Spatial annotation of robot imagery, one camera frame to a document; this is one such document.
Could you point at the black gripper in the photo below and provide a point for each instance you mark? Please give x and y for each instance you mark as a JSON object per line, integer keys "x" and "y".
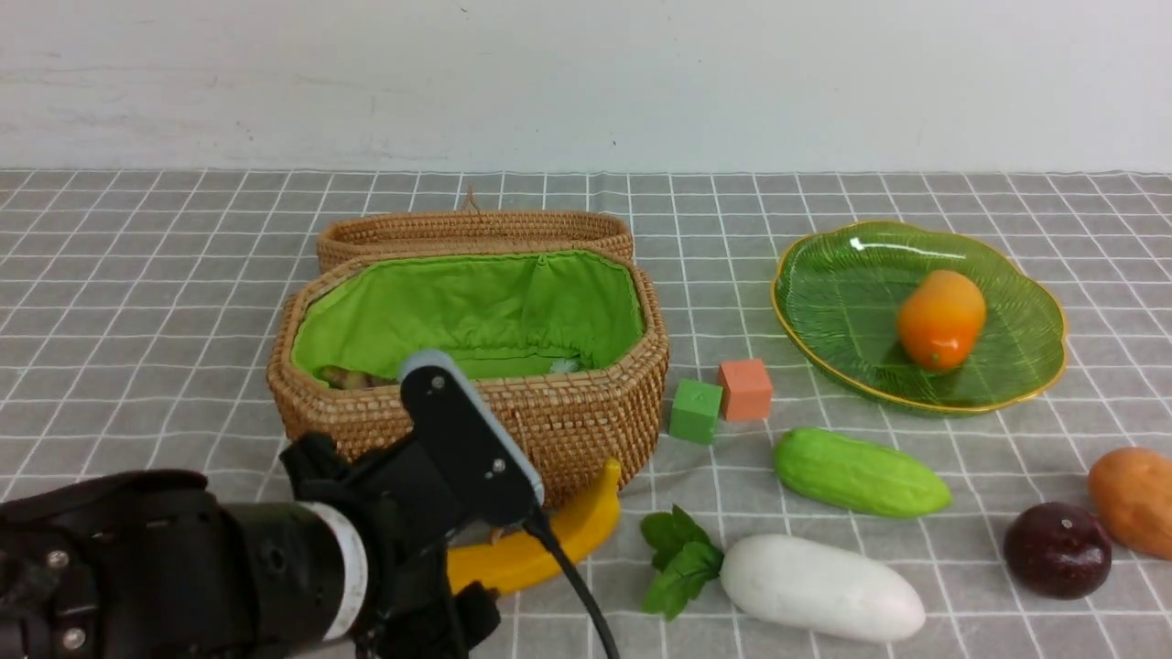
{"x": 404, "y": 517}

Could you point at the yellow toy banana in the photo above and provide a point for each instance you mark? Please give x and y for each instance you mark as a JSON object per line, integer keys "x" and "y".
{"x": 518, "y": 561}

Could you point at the white toy radish green leaves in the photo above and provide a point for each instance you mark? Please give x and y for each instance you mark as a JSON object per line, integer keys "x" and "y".
{"x": 781, "y": 579}

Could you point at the green toy cucumber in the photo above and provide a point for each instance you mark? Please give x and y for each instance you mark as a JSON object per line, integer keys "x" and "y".
{"x": 858, "y": 475}

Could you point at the orange toy mango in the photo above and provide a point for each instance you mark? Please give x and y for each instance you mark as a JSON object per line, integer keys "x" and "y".
{"x": 940, "y": 323}

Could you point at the dark purple toy passionfruit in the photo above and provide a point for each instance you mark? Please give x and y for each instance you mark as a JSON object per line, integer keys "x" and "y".
{"x": 1057, "y": 550}

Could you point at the brown toy potato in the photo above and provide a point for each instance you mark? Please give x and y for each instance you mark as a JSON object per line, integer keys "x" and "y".
{"x": 1131, "y": 490}

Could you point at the purple toy eggplant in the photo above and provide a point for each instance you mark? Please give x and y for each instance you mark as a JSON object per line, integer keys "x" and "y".
{"x": 340, "y": 379}

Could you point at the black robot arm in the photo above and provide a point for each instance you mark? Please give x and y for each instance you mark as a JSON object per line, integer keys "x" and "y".
{"x": 149, "y": 563}

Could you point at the woven rattan basket green lining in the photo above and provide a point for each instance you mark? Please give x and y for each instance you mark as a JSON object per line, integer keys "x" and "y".
{"x": 565, "y": 343}

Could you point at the green foam cube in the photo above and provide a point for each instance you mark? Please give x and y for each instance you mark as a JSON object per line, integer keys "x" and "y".
{"x": 695, "y": 411}

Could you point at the grey checked tablecloth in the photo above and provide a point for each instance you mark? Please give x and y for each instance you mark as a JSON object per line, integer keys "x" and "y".
{"x": 137, "y": 309}

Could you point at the orange foam cube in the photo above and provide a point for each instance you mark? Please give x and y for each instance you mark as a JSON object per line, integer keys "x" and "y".
{"x": 748, "y": 390}

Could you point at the green glass leaf plate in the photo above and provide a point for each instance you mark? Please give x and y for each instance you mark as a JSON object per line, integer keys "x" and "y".
{"x": 837, "y": 294}

